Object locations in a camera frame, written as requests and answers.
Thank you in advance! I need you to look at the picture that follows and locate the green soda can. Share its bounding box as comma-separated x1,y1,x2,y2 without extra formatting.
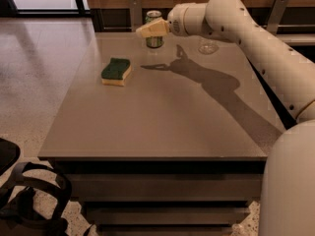
146,10,163,48

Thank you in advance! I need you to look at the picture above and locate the clear plastic water bottle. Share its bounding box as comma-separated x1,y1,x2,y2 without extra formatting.
198,38,219,55

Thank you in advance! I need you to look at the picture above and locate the metal bracket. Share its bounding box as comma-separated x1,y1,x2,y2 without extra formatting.
266,0,289,34
128,0,143,31

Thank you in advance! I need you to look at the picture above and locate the green and yellow sponge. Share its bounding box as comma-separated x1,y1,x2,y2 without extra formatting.
101,58,132,87

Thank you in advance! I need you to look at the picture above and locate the right metal bracket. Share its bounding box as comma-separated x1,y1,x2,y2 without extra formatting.
266,0,289,34

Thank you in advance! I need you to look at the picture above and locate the left metal bracket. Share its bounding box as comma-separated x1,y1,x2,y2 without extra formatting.
128,0,143,31

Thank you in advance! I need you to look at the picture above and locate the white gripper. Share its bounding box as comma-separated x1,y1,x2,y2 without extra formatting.
136,3,208,38

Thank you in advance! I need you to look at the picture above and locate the grey drawer cabinet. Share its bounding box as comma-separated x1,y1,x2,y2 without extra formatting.
39,33,284,236

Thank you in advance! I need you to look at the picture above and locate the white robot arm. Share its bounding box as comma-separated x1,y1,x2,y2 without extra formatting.
136,0,315,236

